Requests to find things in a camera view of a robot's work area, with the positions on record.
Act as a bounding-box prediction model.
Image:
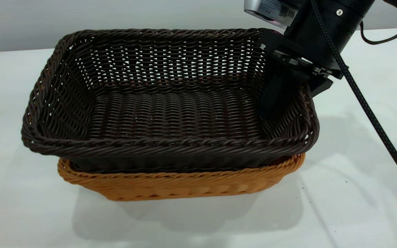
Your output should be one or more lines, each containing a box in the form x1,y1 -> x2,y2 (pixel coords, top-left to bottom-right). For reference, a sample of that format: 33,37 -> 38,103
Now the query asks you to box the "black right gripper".
258,0 -> 375,118

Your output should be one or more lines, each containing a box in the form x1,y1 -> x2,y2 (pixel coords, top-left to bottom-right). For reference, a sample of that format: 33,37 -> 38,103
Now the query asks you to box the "dark brown wicker basket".
21,28 -> 319,174

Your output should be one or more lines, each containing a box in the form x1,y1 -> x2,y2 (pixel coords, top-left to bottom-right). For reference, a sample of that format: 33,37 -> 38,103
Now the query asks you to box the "orange-brown wicker basket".
57,153 -> 306,202

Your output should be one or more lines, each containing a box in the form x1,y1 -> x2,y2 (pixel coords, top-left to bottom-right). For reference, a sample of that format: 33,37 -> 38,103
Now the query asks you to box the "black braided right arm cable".
309,0 -> 397,199

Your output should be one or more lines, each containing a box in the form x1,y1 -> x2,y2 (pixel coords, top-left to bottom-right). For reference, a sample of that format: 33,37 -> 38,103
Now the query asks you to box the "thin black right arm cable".
359,0 -> 397,45

